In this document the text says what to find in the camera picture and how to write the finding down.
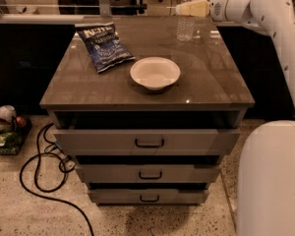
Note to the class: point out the clear plastic water bottle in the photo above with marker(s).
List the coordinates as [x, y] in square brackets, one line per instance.
[185, 27]

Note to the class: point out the grey drawer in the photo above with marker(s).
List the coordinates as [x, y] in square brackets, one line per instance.
[148, 173]
[147, 197]
[147, 142]

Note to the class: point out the dark office chair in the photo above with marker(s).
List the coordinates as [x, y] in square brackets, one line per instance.
[78, 7]

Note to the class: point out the grey drawer cabinet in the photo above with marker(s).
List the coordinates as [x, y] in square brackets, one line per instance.
[210, 94]

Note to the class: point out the middle grey drawer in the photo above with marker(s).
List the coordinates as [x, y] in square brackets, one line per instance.
[148, 173]

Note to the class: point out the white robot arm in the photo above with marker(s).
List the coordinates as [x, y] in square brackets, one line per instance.
[266, 174]

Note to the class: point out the bottom grey drawer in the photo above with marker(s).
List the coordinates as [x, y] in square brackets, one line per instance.
[147, 197]

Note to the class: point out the glass partition railing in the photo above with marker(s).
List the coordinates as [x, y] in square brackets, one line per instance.
[42, 12]

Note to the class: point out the white paper bowl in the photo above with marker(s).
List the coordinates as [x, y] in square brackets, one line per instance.
[155, 73]

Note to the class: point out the blue chip bag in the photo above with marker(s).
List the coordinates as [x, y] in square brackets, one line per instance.
[104, 45]

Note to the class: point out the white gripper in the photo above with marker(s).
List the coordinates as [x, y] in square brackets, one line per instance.
[216, 8]

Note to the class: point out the pile of items on floor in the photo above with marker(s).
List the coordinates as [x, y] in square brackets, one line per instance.
[14, 130]

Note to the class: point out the top grey drawer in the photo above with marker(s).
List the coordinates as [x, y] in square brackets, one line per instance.
[147, 142]

